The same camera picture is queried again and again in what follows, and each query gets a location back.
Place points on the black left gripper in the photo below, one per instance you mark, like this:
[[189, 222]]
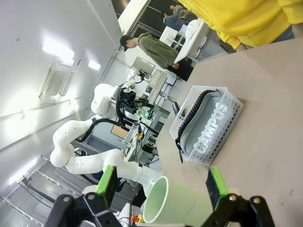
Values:
[[127, 97]]

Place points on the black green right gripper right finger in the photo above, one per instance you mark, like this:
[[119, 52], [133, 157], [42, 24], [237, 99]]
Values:
[[216, 189]]

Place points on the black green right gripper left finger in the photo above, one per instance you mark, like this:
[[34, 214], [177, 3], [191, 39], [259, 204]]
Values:
[[107, 186]]

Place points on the pale green plastic cup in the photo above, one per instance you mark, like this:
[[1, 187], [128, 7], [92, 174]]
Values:
[[180, 201]]

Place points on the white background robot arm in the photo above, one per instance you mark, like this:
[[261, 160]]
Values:
[[131, 75]]

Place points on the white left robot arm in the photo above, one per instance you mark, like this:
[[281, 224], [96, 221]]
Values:
[[78, 163]]

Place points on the white perforated plastic basket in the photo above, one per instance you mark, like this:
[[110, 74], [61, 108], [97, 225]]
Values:
[[233, 104]]

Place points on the yellow red emergency stop button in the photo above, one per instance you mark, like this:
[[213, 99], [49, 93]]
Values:
[[141, 135], [136, 218]]

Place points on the brown board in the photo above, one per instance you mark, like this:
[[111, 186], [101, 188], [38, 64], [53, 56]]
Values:
[[119, 131]]

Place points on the person in olive jacket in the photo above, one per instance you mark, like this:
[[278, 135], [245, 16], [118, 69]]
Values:
[[156, 50]]

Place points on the grey pencil case black zipper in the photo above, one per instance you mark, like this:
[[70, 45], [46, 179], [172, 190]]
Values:
[[201, 123]]

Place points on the small ceiling light panel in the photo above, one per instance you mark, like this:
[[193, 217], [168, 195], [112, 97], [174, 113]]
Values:
[[94, 65]]

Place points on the white background table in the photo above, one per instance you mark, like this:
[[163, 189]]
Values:
[[189, 48]]

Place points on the seated person in background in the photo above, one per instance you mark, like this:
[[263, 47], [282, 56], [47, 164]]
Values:
[[175, 21]]

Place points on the ceiling air conditioner vent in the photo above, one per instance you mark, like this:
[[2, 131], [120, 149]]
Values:
[[55, 82]]

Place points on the large ceiling light panel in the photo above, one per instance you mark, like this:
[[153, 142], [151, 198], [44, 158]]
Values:
[[58, 49]]

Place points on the person in yellow hoodie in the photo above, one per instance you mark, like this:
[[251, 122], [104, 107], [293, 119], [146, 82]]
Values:
[[236, 19]]

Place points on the aluminium frame rack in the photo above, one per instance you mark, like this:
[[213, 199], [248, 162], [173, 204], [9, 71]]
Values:
[[151, 132]]

